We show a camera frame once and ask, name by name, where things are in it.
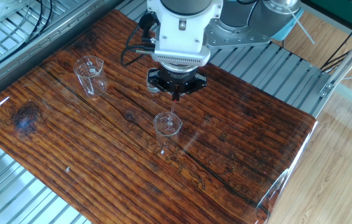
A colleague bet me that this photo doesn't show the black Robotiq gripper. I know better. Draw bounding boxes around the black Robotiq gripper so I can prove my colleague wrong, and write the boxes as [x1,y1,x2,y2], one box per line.
[147,68,208,102]

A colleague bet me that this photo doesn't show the small glass reagent bottle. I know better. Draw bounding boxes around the small glass reagent bottle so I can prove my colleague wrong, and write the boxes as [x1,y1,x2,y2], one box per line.
[146,77,162,94]

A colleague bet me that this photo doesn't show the silver wrist coupling flange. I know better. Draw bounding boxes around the silver wrist coupling flange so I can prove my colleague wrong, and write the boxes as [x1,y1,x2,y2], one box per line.
[159,61,199,74]

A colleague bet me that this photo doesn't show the small clear glass beaker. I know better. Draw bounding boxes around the small clear glass beaker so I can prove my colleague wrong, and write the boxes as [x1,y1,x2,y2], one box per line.
[153,111,183,149]

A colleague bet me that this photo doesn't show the tall clear glass beaker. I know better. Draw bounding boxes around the tall clear glass beaker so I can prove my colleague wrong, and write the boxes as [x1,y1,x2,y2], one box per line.
[73,55,108,100]

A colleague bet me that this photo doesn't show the glossy wood-pattern mat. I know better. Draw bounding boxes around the glossy wood-pattern mat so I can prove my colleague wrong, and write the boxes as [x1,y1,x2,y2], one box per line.
[0,9,317,224]

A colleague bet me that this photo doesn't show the white zip tie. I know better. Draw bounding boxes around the white zip tie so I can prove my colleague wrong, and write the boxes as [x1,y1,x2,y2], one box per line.
[284,4,316,45]

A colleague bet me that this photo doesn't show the black floor cables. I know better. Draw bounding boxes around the black floor cables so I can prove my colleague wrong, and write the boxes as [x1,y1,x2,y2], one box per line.
[320,6,352,74]

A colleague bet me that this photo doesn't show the black cable bundle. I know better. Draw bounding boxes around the black cable bundle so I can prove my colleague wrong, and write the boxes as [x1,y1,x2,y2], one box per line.
[0,0,54,80]

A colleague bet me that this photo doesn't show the aluminium frame post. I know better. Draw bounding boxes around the aluminium frame post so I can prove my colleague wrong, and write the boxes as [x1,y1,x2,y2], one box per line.
[318,18,352,98]

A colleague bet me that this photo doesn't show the grey metal table rail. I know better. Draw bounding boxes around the grey metal table rail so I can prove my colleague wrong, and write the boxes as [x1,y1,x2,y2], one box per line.
[0,0,124,110]

